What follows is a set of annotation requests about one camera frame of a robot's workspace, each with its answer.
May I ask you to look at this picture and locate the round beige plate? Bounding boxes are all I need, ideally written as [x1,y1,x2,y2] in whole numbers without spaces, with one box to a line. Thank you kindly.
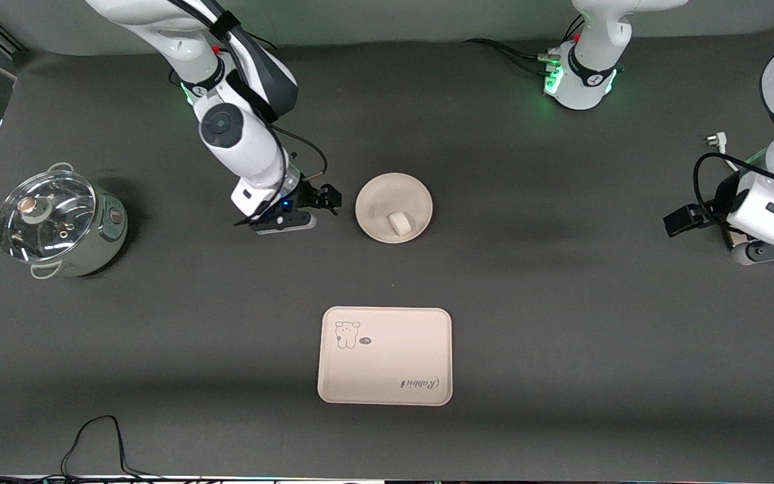
[355,173,433,244]

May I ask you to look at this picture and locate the beige tray with rabbit print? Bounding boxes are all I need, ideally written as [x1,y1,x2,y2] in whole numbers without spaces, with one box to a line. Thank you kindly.
[317,307,454,407]

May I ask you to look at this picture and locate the white power plug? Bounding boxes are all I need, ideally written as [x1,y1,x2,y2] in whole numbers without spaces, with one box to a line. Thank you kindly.
[705,132,738,173]

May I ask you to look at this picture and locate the pale green electric pot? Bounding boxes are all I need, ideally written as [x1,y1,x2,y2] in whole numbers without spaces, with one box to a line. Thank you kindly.
[0,163,129,280]

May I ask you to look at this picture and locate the glass pot lid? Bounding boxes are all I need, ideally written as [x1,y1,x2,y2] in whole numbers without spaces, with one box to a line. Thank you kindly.
[0,170,97,263]

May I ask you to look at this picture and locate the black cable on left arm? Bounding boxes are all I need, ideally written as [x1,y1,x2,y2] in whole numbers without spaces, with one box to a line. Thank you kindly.
[693,153,774,233]

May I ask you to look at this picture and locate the black cables at left arm base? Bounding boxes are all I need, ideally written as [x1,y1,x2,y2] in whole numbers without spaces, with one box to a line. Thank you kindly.
[463,38,557,76]

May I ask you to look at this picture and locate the loose black cable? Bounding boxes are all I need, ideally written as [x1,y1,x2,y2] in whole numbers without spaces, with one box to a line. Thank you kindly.
[0,415,166,482]

